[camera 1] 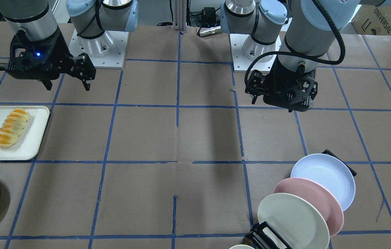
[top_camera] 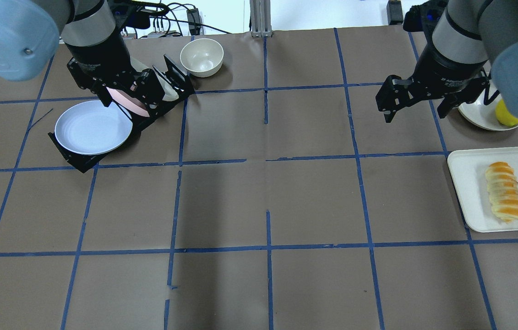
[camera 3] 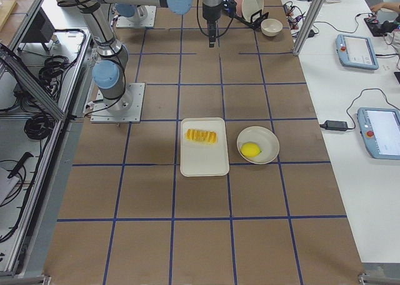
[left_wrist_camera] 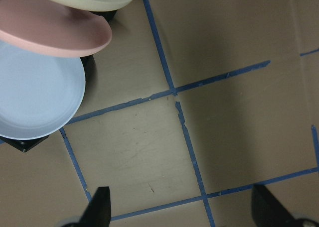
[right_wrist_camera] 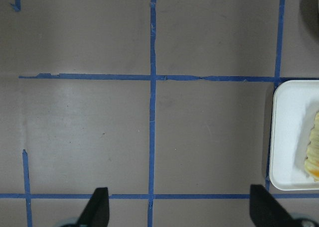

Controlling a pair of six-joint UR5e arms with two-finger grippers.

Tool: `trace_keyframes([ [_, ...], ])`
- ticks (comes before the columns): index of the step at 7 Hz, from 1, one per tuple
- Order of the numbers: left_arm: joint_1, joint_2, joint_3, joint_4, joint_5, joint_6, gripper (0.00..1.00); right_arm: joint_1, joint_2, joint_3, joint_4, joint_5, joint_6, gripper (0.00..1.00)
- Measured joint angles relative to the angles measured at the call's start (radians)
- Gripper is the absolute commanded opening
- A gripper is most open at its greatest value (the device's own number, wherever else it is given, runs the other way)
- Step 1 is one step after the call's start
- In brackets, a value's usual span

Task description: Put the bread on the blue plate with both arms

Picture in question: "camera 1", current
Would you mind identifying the aluminium frame post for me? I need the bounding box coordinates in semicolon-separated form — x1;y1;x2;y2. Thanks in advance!
172;0;188;33

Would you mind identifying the cardboard box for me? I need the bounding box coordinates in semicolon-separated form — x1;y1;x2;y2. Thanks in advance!
352;5;391;35

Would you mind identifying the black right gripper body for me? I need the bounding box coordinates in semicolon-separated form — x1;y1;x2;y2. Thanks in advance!
7;27;74;91

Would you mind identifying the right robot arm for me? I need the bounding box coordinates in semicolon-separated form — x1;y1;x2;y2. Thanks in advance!
0;0;138;91

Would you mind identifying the silver cylinder connector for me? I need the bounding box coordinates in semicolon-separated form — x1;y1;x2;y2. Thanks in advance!
196;26;223;37

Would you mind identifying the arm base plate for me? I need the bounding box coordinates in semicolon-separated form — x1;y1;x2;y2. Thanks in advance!
230;34;282;73
68;30;130;70

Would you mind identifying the pink plate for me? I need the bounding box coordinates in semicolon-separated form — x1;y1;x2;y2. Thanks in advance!
274;177;344;237

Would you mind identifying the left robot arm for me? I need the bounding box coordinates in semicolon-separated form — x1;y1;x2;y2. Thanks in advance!
220;0;391;112

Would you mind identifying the orange striped bread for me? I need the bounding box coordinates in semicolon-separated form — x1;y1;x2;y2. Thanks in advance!
0;108;29;148

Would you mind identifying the cream plate in rack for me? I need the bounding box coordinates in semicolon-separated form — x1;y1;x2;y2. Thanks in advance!
257;193;330;249

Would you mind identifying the blue plate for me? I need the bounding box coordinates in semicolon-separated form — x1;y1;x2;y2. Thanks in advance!
290;149;357;211

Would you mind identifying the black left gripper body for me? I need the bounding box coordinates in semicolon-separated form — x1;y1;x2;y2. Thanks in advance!
263;58;318;112

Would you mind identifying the small cream bowl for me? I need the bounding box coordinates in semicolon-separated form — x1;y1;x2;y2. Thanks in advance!
229;244;254;249

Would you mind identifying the black power adapter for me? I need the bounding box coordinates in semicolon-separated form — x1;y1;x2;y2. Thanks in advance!
199;7;216;27

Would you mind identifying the black dish rack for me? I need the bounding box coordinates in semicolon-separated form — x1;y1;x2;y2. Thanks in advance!
243;149;357;249

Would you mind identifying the cream rectangular tray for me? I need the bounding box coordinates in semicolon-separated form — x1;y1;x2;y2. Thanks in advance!
0;106;50;160

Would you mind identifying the black braided cable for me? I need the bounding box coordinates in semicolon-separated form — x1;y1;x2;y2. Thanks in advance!
245;0;346;91

